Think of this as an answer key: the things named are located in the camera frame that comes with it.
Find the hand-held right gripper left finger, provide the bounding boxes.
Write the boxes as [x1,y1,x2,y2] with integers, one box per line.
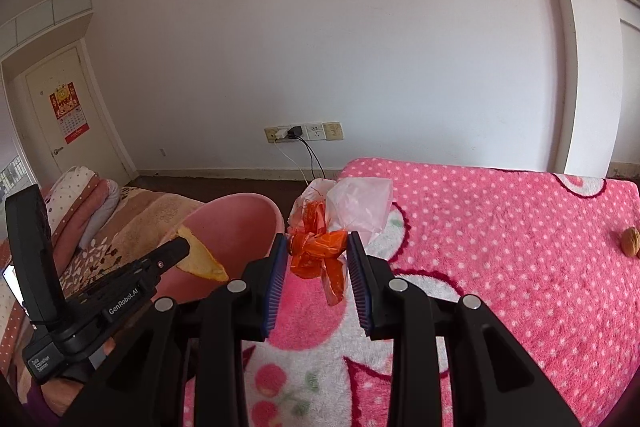
[59,233,290,427]

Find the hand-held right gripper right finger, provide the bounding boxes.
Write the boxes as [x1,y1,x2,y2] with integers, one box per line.
[346,231,583,427]

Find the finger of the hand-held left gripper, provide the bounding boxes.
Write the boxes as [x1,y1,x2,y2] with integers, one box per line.
[131,237,192,280]

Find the orange peel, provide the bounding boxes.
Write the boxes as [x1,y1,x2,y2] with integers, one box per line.
[176,227,229,283]

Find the orange plastic bag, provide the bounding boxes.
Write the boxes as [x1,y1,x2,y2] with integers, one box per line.
[289,201,349,306]

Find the pink plastic bucket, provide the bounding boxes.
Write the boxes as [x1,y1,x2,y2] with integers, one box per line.
[150,193,285,308]

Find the clear plastic bag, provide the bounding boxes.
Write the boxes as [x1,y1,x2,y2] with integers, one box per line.
[292,177,394,253]

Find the person's left forearm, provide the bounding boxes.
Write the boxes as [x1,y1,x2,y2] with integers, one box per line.
[20,374,91,420]

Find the light grey folded blanket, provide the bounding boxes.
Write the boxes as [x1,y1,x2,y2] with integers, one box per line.
[79,183,122,250]

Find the smartphone with lit screen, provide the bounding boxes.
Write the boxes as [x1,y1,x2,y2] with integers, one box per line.
[1,263,26,310]

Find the salmon folded blanket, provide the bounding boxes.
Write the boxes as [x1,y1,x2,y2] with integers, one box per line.
[52,179,111,260]

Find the white dotted folded quilt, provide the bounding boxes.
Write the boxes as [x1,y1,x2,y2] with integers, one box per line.
[41,166,101,228]

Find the pink white-dotted blanket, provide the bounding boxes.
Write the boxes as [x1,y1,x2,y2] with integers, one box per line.
[182,157,640,427]

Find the white door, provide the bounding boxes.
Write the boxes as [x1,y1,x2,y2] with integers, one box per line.
[10,42,133,188]

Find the white overhead panels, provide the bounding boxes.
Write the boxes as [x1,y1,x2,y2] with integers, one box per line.
[0,0,96,50]

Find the walnut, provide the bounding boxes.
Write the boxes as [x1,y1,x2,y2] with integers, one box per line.
[621,227,640,258]

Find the white cable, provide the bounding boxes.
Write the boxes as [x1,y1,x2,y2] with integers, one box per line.
[274,140,312,186]

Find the black cable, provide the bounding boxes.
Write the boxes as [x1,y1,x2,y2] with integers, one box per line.
[299,136,327,180]

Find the white wall outlet panel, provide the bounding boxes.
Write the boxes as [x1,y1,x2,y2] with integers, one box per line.
[280,122,325,142]

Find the red wall calendar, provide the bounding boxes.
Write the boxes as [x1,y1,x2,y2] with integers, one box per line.
[48,83,93,144]

